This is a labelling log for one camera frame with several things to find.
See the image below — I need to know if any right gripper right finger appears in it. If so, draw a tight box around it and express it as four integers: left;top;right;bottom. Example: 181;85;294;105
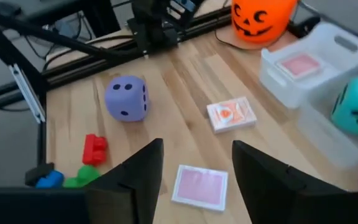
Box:
232;139;358;224

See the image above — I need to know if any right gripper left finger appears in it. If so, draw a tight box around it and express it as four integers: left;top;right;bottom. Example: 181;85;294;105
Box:
0;138;164;224

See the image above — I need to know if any blue plastic block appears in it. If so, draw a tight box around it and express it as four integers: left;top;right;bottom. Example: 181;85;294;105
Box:
35;170;65;189

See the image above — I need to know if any green four-stud block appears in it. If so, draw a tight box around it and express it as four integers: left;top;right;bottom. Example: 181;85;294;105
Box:
62;165;101;189

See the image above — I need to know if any red two-stud block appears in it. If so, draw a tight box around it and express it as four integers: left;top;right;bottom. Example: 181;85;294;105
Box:
81;133;109;166

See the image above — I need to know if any teal foam die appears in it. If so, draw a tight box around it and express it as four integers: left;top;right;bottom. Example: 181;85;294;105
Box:
330;74;358;139

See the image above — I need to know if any purple foam die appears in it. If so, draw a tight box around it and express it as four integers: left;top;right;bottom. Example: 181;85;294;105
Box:
104;75;150;123

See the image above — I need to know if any pink backed card deck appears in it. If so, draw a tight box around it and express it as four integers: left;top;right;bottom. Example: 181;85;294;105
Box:
170;164;229;213
275;52;322;80

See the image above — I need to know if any clear plastic bin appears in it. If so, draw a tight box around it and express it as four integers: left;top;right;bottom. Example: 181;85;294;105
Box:
296;55;358;169

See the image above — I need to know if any orange patterned card deck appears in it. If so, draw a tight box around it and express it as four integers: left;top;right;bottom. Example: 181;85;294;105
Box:
206;96;258;135

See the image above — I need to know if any silver aluminium strut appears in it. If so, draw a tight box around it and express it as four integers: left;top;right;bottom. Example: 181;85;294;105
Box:
9;63;47;124

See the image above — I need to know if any white plastic bin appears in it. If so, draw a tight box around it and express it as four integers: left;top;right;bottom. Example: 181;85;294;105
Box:
259;21;358;110

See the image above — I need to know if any orange pumpkin bucket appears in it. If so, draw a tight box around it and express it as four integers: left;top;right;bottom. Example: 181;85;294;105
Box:
230;0;298;45

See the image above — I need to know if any black frame post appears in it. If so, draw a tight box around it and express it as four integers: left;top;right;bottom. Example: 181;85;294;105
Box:
0;29;48;97

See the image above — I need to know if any black diagonal frame strut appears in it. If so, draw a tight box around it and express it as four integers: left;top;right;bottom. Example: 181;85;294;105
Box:
0;9;145;63

